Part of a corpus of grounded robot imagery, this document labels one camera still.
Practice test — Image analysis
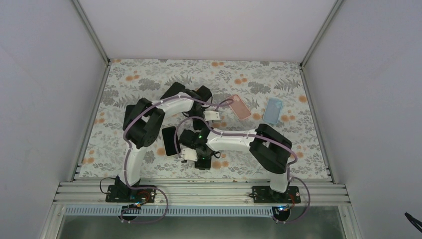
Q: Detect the blue smartphone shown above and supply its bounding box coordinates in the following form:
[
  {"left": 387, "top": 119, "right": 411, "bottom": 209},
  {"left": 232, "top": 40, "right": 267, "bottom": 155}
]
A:
[{"left": 125, "top": 105, "right": 135, "bottom": 117}]

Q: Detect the phone in peach case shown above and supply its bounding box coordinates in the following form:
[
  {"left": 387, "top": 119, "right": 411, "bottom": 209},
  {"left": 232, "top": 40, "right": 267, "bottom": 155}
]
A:
[{"left": 161, "top": 126, "right": 181, "bottom": 156}]

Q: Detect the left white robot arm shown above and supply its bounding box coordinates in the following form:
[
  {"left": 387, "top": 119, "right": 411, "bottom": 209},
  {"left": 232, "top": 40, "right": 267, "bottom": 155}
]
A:
[{"left": 114, "top": 82, "right": 212, "bottom": 202}]

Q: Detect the black object at corner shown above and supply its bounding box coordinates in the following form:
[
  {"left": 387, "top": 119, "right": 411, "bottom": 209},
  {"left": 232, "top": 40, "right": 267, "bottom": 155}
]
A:
[{"left": 404, "top": 212, "right": 422, "bottom": 233}]

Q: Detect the floral patterned mat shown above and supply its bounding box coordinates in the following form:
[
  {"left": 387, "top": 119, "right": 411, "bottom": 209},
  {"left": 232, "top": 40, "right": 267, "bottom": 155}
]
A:
[{"left": 79, "top": 59, "right": 329, "bottom": 181}]

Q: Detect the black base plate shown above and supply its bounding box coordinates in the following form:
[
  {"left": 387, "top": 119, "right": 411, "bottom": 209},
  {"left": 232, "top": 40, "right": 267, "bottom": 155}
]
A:
[
  {"left": 105, "top": 185, "right": 156, "bottom": 204},
  {"left": 249, "top": 186, "right": 301, "bottom": 204}
]

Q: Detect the pink phone case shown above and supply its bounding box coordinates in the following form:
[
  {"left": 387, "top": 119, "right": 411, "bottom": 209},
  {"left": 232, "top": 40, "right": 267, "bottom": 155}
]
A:
[{"left": 226, "top": 94, "right": 252, "bottom": 120}]

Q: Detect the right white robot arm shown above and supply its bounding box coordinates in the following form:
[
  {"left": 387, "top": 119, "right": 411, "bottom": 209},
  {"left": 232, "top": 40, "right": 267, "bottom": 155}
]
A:
[{"left": 179, "top": 123, "right": 293, "bottom": 203}]

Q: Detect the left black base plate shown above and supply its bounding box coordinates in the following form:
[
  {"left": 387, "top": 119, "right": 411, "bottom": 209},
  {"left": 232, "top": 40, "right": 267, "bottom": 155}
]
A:
[{"left": 105, "top": 185, "right": 156, "bottom": 204}]

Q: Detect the aluminium rail frame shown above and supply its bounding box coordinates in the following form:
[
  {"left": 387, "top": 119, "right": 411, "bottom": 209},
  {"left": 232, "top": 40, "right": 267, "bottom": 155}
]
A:
[{"left": 53, "top": 179, "right": 351, "bottom": 206}]

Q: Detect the perforated cable duct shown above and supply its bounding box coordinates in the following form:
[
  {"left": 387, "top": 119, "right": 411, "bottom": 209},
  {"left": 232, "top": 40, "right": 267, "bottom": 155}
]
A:
[{"left": 65, "top": 205, "right": 273, "bottom": 217}]

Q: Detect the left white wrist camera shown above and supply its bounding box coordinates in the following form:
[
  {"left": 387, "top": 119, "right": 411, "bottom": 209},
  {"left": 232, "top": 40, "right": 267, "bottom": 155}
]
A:
[{"left": 204, "top": 111, "right": 221, "bottom": 121}]

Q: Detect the light blue phone case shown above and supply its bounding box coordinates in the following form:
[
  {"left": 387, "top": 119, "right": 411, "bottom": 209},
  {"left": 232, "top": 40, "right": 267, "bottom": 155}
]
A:
[{"left": 263, "top": 98, "right": 283, "bottom": 124}]

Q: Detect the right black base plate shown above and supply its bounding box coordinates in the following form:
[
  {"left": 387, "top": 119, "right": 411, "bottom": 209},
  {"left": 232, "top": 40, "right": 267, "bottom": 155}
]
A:
[{"left": 249, "top": 186, "right": 301, "bottom": 204}]

